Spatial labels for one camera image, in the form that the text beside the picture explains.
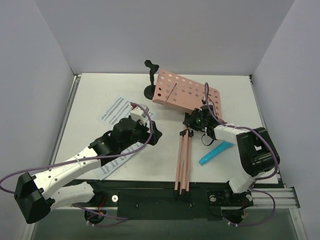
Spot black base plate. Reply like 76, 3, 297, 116
81, 180, 253, 221

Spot upper sheet music page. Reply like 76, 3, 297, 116
96, 96, 132, 128

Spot pink music stand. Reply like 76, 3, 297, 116
151, 68, 222, 197

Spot lower sheet music page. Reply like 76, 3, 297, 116
98, 111, 157, 181

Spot black microphone stand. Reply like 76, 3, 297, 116
143, 60, 160, 100

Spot sheet music page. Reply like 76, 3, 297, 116
96, 96, 132, 128
98, 111, 157, 181

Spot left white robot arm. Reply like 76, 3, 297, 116
14, 117, 163, 224

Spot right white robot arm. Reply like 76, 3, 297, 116
183, 105, 280, 205

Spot blue plastic tube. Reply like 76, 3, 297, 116
198, 141, 233, 166

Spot aluminium rail frame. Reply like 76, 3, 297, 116
21, 73, 310, 240

